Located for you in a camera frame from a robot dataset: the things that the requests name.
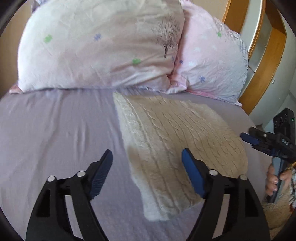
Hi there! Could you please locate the person's right hand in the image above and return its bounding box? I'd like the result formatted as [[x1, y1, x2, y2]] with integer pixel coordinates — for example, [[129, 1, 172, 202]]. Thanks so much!
[[265, 164, 292, 196]]

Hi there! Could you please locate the wooden headboard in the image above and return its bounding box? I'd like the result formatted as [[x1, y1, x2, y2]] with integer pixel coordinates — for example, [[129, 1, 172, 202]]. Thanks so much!
[[222, 0, 249, 33]]

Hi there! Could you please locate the wooden wardrobe with glass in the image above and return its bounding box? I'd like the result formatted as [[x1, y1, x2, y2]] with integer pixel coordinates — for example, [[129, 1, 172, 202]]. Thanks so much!
[[238, 0, 296, 121]]

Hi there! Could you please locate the pink tree print pillow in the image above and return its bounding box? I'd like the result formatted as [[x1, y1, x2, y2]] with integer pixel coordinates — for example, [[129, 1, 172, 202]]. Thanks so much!
[[18, 1, 185, 94]]

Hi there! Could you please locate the lavender bed sheet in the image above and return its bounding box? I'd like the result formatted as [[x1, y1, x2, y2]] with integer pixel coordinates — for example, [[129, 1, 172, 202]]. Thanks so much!
[[0, 87, 266, 241]]

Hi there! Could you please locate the beige cable knit sweater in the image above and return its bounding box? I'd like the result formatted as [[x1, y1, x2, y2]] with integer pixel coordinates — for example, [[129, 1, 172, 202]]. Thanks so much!
[[113, 93, 248, 221]]

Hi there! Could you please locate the pink floral pillow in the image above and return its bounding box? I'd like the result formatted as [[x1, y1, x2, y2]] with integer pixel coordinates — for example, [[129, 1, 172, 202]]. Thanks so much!
[[169, 1, 248, 105]]

